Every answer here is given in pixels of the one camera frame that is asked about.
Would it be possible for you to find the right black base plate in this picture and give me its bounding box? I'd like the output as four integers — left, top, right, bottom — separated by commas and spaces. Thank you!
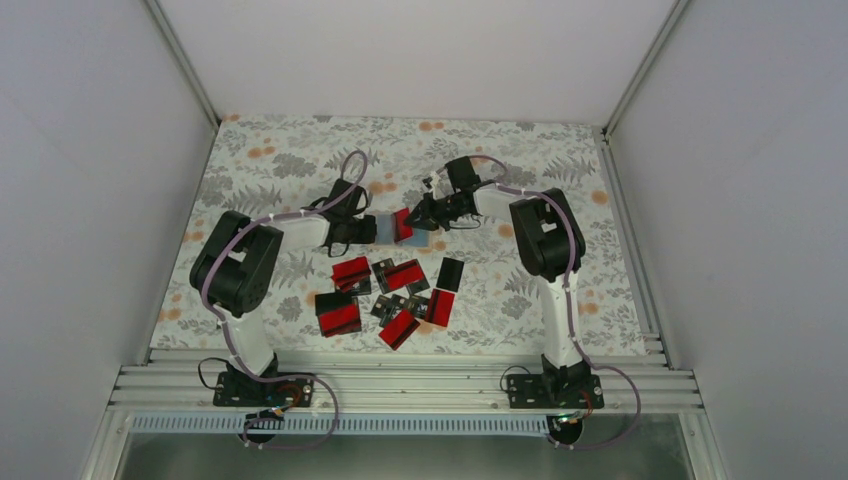
506, 374, 605, 410

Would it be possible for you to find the floral patterned table mat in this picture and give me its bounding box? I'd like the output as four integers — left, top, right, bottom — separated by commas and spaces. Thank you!
151, 114, 647, 358

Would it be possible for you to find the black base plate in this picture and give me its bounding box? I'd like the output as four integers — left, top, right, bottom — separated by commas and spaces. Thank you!
506, 374, 605, 410
212, 371, 314, 408

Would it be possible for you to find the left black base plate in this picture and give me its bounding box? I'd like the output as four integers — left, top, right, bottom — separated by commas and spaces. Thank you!
212, 371, 314, 408

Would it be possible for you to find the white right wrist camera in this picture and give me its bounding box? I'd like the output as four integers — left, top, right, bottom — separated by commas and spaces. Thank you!
422, 169, 453, 199

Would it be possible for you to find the beige leather card holder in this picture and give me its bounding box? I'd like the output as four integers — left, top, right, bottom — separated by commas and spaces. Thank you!
372, 211, 431, 248

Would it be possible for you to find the plain black card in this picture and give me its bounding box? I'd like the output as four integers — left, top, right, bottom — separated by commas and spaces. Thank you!
436, 257, 465, 293

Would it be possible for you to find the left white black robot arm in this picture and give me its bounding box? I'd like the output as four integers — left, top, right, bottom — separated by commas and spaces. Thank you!
189, 179, 377, 405

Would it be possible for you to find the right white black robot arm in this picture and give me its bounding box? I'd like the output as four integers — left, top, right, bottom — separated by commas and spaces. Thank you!
405, 156, 591, 407

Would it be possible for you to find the black chip cards cluster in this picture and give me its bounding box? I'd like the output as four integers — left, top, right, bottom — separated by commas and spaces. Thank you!
370, 295, 430, 327

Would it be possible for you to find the red black card centre top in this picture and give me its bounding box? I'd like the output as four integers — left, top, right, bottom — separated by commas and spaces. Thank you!
372, 259, 430, 295

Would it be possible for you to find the aluminium rail frame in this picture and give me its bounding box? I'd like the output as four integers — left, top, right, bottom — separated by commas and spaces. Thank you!
83, 339, 726, 479

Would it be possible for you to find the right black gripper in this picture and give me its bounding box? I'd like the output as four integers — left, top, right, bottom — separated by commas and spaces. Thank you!
404, 191, 468, 231

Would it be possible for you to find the black red card left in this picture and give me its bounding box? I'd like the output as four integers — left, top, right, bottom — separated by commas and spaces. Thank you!
315, 291, 362, 338

